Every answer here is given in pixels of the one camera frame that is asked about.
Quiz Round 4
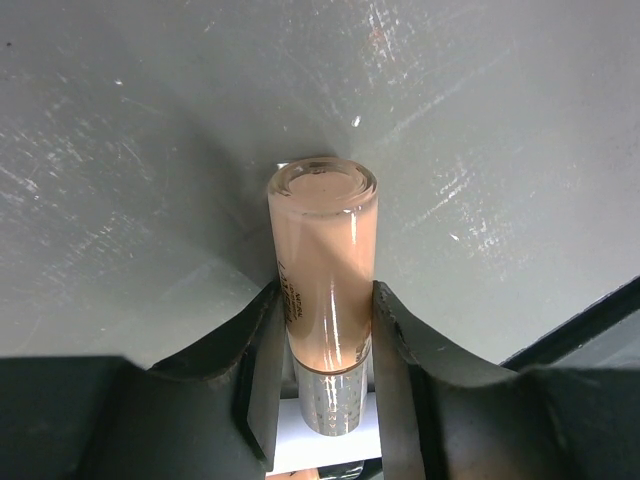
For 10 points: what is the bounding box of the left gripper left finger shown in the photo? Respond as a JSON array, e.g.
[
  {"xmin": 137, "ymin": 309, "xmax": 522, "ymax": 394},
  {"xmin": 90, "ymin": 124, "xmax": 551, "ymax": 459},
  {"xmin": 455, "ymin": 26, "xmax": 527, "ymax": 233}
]
[{"xmin": 1, "ymin": 282, "xmax": 284, "ymax": 479}]

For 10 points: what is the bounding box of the peach tube grey cap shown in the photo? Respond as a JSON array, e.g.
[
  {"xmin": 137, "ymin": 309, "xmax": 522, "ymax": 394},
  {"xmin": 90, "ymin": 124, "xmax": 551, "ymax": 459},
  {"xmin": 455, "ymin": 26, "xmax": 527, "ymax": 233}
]
[{"xmin": 268, "ymin": 157, "xmax": 378, "ymax": 437}]

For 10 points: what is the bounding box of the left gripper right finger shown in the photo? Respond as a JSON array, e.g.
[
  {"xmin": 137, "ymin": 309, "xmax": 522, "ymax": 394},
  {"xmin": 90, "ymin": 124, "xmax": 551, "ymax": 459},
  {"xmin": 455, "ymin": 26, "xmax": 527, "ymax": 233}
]
[{"xmin": 373, "ymin": 282, "xmax": 639, "ymax": 479}]

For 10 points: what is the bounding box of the teal drawer cabinet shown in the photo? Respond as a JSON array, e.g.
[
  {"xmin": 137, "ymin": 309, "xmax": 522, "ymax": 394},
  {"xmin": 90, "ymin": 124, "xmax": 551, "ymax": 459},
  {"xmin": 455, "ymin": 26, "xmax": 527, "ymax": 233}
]
[{"xmin": 500, "ymin": 276, "xmax": 639, "ymax": 371}]

